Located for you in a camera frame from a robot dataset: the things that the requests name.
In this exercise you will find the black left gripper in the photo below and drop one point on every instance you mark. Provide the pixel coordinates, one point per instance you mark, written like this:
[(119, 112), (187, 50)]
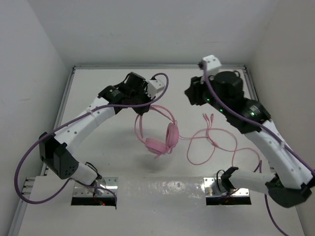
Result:
[(142, 90)]

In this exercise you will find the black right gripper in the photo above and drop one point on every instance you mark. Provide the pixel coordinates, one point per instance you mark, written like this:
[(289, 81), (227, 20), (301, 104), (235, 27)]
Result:
[(193, 91)]

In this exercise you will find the pink headphones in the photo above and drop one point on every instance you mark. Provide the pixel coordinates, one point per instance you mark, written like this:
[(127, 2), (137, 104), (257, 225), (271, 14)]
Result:
[(161, 135)]

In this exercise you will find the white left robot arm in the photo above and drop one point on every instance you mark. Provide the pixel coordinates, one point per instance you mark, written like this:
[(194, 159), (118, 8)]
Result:
[(57, 150)]

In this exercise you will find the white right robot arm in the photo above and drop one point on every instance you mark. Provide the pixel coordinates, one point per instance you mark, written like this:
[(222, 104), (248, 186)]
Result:
[(289, 183)]

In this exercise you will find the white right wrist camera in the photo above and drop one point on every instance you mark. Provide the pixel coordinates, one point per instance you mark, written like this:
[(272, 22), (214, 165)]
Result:
[(211, 64)]

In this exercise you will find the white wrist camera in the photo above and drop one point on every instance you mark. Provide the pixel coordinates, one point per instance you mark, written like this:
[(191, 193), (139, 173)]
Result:
[(154, 87), (211, 64)]

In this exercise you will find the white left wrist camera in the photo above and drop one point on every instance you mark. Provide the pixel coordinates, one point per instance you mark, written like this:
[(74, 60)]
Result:
[(154, 87)]

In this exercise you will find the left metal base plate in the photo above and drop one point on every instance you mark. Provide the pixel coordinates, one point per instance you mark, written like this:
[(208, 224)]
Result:
[(102, 188)]

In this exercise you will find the metal base plate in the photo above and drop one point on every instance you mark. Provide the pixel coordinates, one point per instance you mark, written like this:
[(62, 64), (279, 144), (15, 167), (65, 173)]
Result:
[(102, 188), (214, 189)]

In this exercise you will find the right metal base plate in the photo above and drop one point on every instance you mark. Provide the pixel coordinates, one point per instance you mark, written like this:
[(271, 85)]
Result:
[(214, 189)]

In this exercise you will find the aluminium table frame rail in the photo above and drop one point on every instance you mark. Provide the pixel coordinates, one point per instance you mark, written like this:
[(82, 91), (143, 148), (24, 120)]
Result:
[(165, 197)]

